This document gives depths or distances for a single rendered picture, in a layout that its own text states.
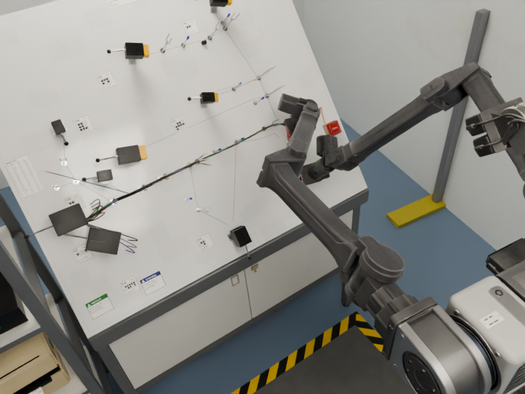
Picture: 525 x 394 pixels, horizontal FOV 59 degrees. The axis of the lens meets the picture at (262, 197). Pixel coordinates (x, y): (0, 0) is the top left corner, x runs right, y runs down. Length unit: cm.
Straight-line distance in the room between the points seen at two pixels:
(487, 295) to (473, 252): 216
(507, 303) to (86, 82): 134
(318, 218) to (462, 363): 38
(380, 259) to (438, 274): 196
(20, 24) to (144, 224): 73
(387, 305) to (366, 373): 161
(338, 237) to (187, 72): 98
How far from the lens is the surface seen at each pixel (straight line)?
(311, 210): 97
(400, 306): 82
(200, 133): 167
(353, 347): 248
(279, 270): 195
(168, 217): 162
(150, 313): 165
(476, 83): 130
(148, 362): 193
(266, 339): 250
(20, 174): 160
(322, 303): 260
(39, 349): 174
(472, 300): 81
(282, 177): 104
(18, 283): 137
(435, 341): 78
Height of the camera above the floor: 216
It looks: 43 degrees down
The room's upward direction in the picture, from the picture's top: 6 degrees counter-clockwise
